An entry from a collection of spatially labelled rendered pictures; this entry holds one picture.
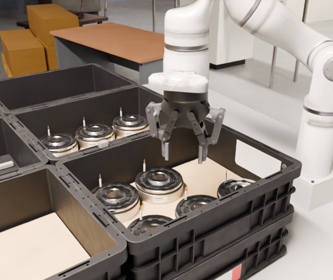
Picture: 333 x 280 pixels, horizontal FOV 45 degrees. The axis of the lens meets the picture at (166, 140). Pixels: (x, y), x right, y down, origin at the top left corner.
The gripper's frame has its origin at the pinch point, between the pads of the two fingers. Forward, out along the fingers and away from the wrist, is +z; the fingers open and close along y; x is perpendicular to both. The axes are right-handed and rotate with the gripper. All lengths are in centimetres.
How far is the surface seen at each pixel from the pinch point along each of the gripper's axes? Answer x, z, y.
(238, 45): -398, 72, 17
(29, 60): -279, 70, 210
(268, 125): -79, 28, -17
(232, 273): 3.5, 23.1, -10.5
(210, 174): -17.9, 14.6, -2.7
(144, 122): -36.0, 11.3, 18.6
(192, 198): -3.2, 11.7, -1.2
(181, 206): 0.0, 11.8, 0.5
